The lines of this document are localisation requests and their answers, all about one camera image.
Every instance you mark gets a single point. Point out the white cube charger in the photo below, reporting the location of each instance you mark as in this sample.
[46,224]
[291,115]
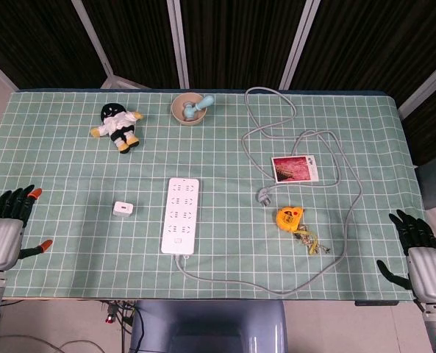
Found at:
[123,209]

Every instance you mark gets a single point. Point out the black folding partition screen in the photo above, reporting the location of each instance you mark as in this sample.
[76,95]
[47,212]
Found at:
[239,40]

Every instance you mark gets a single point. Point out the light blue pestle toy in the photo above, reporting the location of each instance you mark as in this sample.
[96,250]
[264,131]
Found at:
[202,103]

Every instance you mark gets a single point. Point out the white power strip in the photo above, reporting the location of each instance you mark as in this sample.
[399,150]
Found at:
[180,228]

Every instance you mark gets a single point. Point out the beige bowl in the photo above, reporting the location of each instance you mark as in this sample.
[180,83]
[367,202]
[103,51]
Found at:
[177,114]

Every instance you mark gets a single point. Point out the black white plush doll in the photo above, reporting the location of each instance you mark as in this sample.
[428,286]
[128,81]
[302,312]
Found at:
[116,125]

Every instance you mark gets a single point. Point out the yellow tape measure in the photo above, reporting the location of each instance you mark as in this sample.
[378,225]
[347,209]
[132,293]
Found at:
[288,219]

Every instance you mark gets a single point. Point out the green checked tablecloth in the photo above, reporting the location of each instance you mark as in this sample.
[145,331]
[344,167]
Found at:
[74,173]

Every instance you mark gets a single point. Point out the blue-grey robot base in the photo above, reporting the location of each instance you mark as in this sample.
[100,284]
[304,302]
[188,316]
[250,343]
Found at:
[210,323]

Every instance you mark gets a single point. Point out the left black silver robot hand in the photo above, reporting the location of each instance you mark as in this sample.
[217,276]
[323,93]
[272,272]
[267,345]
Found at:
[0,239]

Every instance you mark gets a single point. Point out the red photo card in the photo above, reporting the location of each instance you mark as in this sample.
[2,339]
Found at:
[293,169]

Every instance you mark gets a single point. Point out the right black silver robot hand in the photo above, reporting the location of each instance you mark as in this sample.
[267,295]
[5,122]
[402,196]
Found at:
[425,264]

